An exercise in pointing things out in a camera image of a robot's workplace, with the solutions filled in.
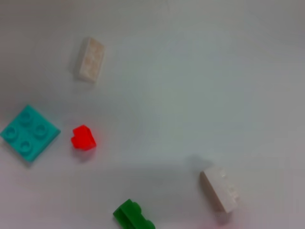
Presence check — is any small red toy brick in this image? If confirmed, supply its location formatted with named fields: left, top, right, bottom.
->
left=70, top=124, right=97, bottom=151

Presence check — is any white toy brick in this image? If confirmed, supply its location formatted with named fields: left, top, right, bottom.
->
left=199, top=166, right=241, bottom=213
left=72, top=36, right=106, bottom=83

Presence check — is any green notched toy brick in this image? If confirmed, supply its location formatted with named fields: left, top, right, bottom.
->
left=112, top=198, right=156, bottom=229

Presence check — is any teal square toy brick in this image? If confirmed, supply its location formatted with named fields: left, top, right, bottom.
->
left=0, top=104, right=62, bottom=163

